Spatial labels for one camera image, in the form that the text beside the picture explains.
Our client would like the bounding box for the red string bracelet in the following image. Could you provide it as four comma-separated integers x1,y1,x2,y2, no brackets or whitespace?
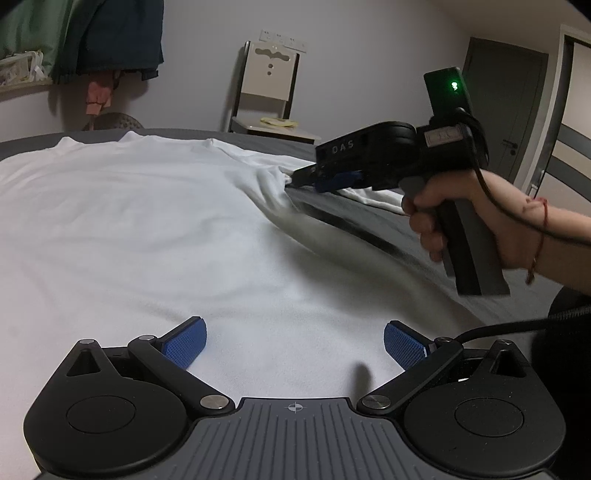
525,198,551,284

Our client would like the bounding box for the thick black cable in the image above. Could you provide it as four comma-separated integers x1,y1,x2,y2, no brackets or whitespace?
455,288,591,344

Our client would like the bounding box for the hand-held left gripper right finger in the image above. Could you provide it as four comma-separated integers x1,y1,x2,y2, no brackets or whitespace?
358,320,527,416

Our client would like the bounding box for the white t-shirt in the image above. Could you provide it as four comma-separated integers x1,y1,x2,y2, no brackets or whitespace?
0,130,490,402

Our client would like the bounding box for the thin black cable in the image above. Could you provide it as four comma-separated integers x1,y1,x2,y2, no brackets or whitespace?
455,107,591,243

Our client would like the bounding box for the dark teal jacket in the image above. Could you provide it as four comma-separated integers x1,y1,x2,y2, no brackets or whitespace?
51,0,164,85

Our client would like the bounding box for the white wall socket strip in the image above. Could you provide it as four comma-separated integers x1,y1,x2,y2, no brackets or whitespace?
259,30,308,49

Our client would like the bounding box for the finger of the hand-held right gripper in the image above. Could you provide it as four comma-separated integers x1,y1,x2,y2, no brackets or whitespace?
316,171,366,193
287,165,331,188

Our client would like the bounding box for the grey stone ledge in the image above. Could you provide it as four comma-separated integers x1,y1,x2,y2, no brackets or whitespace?
0,80,58,100

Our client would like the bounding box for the person's right forearm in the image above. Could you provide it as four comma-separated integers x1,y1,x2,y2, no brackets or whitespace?
503,178,591,296

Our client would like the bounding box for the clear zip pouch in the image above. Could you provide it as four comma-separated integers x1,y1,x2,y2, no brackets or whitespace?
0,50,47,89

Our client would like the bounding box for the dark grey door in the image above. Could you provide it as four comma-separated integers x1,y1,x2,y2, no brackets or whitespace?
462,37,550,185

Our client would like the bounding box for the cream wooden chair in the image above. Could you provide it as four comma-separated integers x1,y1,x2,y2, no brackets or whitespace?
228,41,321,144

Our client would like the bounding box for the pink cloth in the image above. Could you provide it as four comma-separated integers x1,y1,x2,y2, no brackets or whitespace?
85,71,122,116

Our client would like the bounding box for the green curtain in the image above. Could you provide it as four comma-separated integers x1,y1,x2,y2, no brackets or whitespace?
0,0,75,58

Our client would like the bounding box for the person's right hand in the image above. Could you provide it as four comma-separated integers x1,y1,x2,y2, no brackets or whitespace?
401,171,518,273

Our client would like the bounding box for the round grey stool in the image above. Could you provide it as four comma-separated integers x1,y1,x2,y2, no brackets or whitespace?
83,112,146,133

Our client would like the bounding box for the cream wardrobe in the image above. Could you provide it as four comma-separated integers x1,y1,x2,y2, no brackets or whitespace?
512,23,591,217

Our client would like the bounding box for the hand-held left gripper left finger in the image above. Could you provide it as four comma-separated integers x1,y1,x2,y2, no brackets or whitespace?
67,316,236,416

